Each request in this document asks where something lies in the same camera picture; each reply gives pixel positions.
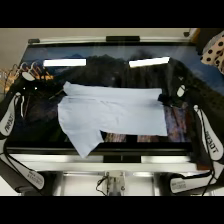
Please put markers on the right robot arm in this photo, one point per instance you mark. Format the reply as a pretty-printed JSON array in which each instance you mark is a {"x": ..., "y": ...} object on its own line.
[{"x": 208, "y": 140}]

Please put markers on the silver frame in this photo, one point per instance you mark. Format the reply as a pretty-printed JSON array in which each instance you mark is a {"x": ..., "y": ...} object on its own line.
[{"x": 83, "y": 165}]

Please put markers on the light blue shirt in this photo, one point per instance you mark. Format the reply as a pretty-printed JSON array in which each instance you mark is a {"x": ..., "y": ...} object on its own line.
[{"x": 116, "y": 113}]

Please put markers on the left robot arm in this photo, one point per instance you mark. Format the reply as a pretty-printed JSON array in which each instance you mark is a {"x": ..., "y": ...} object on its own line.
[{"x": 10, "y": 116}]

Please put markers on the cream polka dot garment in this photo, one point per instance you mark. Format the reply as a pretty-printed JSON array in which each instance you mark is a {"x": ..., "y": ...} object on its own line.
[{"x": 215, "y": 51}]

